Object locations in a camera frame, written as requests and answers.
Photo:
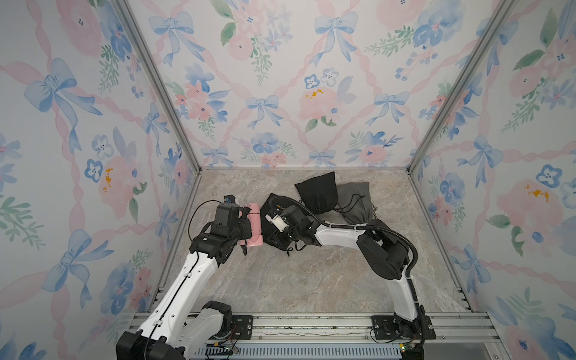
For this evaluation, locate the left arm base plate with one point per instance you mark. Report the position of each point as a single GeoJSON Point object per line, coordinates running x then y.
{"type": "Point", "coordinates": [236, 327]}

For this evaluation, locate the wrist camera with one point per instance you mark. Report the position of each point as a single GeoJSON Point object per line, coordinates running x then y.
{"type": "Point", "coordinates": [275, 217]}
{"type": "Point", "coordinates": [229, 199]}

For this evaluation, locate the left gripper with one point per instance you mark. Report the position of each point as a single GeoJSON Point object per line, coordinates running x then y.
{"type": "Point", "coordinates": [244, 223]}

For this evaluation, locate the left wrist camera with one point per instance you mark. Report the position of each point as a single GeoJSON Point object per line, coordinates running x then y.
{"type": "Point", "coordinates": [229, 199]}

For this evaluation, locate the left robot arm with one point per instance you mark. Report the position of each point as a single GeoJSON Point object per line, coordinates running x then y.
{"type": "Point", "coordinates": [168, 333]}

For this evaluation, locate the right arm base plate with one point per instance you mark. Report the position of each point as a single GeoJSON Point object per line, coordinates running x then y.
{"type": "Point", "coordinates": [393, 327]}

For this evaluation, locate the grey drawstring pouch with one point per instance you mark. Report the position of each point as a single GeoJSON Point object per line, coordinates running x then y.
{"type": "Point", "coordinates": [354, 203]}

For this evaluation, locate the aluminium front rail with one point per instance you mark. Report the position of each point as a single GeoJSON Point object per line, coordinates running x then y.
{"type": "Point", "coordinates": [348, 336]}

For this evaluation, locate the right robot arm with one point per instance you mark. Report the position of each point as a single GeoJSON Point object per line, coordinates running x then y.
{"type": "Point", "coordinates": [389, 254]}

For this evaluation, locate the plain black pouch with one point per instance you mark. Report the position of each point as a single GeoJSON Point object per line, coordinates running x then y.
{"type": "Point", "coordinates": [319, 194]}

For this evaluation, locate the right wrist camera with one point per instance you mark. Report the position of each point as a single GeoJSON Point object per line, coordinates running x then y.
{"type": "Point", "coordinates": [275, 217]}

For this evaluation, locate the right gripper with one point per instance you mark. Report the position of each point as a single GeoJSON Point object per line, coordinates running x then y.
{"type": "Point", "coordinates": [274, 232]}

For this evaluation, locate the pink hair dryer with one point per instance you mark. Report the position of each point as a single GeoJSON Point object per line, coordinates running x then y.
{"type": "Point", "coordinates": [255, 229]}

